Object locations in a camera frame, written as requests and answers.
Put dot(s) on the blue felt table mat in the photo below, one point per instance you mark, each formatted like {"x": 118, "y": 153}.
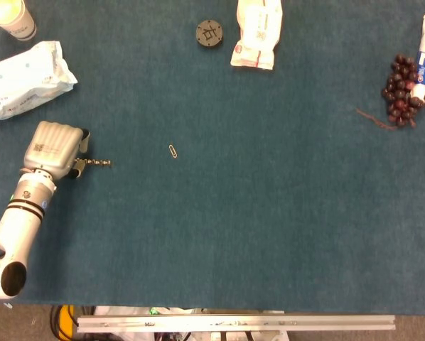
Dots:
{"x": 212, "y": 170}

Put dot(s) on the dark red grape bunch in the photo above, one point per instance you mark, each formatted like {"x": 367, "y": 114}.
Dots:
{"x": 400, "y": 93}

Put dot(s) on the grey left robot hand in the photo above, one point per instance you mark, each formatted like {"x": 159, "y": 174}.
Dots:
{"x": 52, "y": 149}

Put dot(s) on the silver paper clip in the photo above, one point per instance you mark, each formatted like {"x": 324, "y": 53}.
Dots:
{"x": 173, "y": 151}

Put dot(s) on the white paper cup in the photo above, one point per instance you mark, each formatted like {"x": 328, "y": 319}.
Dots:
{"x": 11, "y": 17}

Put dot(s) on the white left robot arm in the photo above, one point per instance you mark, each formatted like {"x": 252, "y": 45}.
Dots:
{"x": 17, "y": 227}

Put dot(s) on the aluminium profile rail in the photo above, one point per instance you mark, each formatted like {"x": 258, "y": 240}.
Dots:
{"x": 236, "y": 323}

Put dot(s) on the white wet wipes pack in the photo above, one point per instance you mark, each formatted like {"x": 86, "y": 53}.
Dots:
{"x": 25, "y": 80}

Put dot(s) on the white red snack packet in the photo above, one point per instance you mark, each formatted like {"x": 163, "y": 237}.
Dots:
{"x": 258, "y": 33}

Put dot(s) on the black round disc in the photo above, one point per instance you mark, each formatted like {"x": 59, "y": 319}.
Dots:
{"x": 209, "y": 33}

